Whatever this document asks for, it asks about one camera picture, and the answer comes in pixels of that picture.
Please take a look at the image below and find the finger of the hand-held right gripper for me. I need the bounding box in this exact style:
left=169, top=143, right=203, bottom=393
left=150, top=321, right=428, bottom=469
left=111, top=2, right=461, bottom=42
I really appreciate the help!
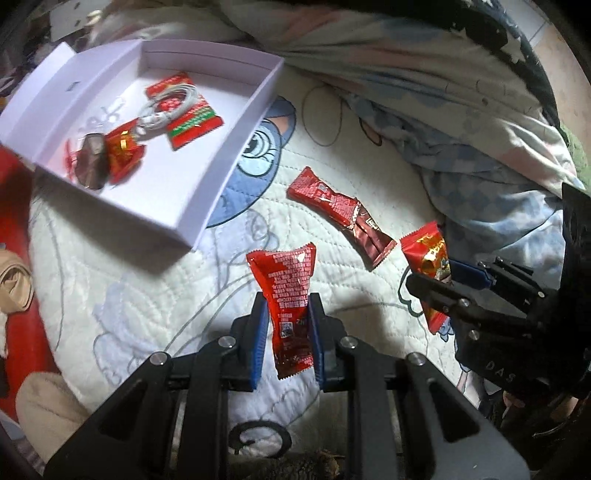
left=445, top=256, right=546, bottom=301
left=405, top=273, right=536, bottom=339

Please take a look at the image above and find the pastel patterned quilt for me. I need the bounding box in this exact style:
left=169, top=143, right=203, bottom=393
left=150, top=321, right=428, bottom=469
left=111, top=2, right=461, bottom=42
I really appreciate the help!
left=222, top=0, right=583, bottom=259

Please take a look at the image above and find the white cable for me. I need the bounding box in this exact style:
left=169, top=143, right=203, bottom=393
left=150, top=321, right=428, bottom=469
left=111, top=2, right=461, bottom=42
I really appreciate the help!
left=134, top=80, right=204, bottom=139

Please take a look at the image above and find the red gold snack packet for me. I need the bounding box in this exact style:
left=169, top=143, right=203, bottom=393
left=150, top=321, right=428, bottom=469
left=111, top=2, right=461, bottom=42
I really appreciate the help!
left=399, top=220, right=455, bottom=335

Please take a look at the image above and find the navy star blanket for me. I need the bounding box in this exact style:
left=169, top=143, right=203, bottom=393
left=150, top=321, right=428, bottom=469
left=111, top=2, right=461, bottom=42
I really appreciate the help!
left=462, top=0, right=561, bottom=125

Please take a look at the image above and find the red green snack packet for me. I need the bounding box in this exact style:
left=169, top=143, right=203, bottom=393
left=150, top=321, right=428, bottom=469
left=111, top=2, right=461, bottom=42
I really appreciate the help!
left=145, top=73, right=225, bottom=151

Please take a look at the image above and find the white gift box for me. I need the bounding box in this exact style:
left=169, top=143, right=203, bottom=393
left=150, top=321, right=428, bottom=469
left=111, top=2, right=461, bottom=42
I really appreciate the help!
left=0, top=39, right=284, bottom=250

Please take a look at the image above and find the beige cloth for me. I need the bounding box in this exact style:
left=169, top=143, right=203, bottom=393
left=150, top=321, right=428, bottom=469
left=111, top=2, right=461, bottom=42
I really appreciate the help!
left=16, top=371, right=93, bottom=462

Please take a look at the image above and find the brown fuzzy cloth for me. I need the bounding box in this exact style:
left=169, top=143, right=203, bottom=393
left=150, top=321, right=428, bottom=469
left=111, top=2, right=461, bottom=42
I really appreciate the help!
left=231, top=450, right=352, bottom=480

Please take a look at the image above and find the small dark case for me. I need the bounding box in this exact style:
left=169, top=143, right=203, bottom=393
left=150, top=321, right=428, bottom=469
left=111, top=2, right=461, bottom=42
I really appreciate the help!
left=74, top=133, right=109, bottom=191

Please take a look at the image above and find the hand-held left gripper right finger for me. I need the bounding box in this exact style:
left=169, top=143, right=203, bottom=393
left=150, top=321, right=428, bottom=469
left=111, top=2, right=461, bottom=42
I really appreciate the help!
left=308, top=293, right=532, bottom=480

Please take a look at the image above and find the white cartoon bed sheet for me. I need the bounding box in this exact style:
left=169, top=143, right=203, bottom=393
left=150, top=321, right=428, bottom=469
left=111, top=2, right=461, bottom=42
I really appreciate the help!
left=28, top=69, right=490, bottom=462

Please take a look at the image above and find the dark red candy bar packet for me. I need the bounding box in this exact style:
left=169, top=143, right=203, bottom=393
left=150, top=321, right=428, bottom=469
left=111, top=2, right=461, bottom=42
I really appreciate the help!
left=349, top=205, right=398, bottom=271

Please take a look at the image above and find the red packet with white print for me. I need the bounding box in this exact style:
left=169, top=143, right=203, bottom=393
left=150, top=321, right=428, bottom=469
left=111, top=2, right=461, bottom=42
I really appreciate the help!
left=246, top=242, right=318, bottom=380

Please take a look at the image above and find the black cable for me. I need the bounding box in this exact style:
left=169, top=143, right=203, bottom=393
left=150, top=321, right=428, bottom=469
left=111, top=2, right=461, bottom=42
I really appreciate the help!
left=228, top=420, right=291, bottom=457

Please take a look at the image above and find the red packet with gold ribbon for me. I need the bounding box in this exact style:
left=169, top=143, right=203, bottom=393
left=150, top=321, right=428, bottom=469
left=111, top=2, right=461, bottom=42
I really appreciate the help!
left=105, top=119, right=146, bottom=183

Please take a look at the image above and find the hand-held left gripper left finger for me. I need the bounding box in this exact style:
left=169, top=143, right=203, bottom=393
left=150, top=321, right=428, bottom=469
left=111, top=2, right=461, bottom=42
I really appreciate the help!
left=44, top=292, right=269, bottom=480

